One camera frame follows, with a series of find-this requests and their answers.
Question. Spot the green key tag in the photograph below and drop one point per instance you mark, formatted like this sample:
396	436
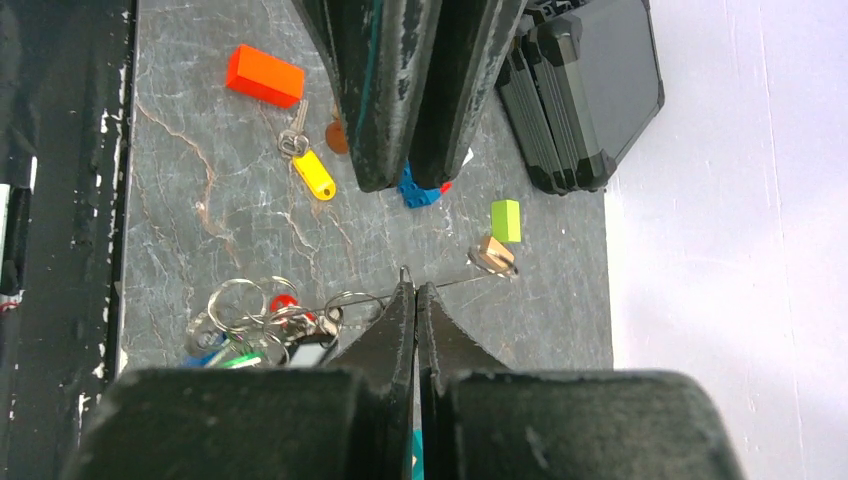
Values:
245	361

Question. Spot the red key tag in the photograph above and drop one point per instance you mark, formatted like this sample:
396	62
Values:
285	309

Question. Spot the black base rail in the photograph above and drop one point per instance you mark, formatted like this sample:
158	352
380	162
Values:
66	91

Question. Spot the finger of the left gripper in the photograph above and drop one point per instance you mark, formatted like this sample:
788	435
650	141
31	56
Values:
376	54
470	45

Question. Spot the tan wooden block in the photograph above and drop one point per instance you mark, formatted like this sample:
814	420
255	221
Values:
493	258

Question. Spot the red lego brick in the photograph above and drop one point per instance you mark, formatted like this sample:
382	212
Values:
264	77

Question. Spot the black hard case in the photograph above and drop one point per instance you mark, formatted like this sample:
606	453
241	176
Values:
580	83

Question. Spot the brown wooden cylinder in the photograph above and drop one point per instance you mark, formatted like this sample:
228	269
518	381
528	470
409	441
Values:
335	138

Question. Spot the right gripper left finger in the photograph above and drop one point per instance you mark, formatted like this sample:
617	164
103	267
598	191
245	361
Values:
349	419

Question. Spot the green lego brick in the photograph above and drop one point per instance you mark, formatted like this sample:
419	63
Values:
506	221

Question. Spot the red blue lego block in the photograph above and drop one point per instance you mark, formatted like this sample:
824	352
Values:
416	197

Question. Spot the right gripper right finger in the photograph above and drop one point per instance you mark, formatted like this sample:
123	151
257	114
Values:
482	420

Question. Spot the playing card box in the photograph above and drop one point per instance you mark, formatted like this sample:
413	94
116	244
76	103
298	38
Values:
468	157

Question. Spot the black key fob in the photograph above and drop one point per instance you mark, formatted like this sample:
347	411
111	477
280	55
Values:
311	351

